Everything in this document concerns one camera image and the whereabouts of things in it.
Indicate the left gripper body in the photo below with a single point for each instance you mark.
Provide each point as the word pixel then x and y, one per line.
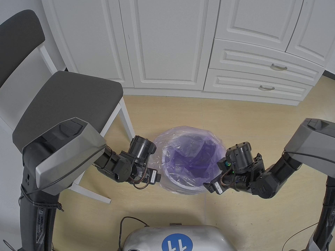
pixel 146 176

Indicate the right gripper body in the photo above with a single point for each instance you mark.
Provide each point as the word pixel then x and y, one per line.
pixel 214 184

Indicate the purple plastic bag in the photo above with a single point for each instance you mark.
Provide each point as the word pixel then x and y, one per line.
pixel 188 161

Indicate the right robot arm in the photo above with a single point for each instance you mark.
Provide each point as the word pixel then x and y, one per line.
pixel 308 140

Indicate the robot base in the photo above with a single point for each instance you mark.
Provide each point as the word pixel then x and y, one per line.
pixel 183 237

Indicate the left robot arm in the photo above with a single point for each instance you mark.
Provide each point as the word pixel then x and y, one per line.
pixel 65 153

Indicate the white trash bin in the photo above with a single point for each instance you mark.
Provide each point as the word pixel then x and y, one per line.
pixel 180 186

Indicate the dark grey white-legged chair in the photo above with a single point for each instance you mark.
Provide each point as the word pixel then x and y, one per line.
pixel 73 98

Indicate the white wardrobe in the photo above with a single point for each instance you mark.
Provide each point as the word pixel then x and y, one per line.
pixel 170 35

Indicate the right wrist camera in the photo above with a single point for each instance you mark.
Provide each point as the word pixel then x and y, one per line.
pixel 223 165

